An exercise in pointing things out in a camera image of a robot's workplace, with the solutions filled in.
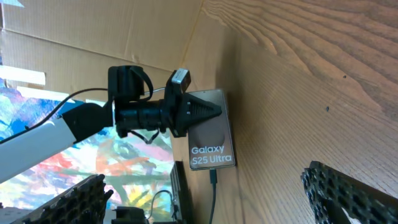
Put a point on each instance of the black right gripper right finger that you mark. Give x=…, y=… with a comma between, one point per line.
x=335, y=197

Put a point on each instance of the Galaxy smartphone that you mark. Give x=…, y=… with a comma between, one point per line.
x=211, y=142

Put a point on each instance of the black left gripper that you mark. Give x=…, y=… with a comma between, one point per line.
x=132, y=112

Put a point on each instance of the colourful painted cloth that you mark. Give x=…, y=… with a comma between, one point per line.
x=138, y=174

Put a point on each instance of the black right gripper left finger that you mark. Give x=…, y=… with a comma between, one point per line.
x=84, y=203

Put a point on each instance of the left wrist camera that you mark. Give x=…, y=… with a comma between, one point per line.
x=182, y=79

